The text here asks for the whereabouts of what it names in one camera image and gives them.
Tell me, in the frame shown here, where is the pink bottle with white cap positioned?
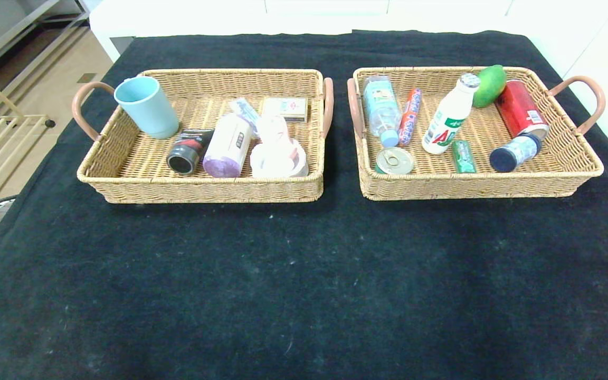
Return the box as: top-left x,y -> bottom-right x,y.
254,115 -> 298,175

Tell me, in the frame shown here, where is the tin can with green label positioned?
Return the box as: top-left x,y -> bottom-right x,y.
375,147 -> 415,176

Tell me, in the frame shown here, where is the black cosmetic tube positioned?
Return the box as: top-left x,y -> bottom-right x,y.
166,129 -> 215,176

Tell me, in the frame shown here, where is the orange sausage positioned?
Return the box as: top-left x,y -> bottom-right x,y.
398,88 -> 422,147

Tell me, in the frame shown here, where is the white milk drink bottle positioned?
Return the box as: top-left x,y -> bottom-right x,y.
422,73 -> 481,155

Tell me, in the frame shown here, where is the green chewing gum pack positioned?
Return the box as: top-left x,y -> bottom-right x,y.
452,140 -> 477,174

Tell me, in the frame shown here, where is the wicker basket with teal cup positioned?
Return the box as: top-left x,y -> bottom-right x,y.
72,69 -> 334,204

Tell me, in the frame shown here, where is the wicker basket with food items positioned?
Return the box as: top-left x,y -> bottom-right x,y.
347,66 -> 606,202

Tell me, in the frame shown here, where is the white tape roll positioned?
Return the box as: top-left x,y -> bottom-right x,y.
250,137 -> 310,178

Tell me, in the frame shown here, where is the small printed card box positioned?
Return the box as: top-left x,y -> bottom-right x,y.
261,97 -> 309,123

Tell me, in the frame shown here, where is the black table cloth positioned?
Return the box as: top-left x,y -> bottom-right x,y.
0,30 -> 608,380

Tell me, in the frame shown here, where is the clear plastic wrapped pack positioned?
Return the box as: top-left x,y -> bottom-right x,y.
229,97 -> 260,128

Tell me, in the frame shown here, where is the water bottle with blue label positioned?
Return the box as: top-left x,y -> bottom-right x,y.
363,75 -> 402,148

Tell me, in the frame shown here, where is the teal plastic cup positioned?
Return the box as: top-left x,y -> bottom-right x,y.
114,77 -> 180,140

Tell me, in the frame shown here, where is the jar with dark blue cap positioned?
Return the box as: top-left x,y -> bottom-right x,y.
489,134 -> 542,173

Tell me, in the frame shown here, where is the green mango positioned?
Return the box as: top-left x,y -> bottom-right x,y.
472,65 -> 508,109

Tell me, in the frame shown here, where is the red drink can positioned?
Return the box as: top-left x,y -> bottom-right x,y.
495,80 -> 549,141

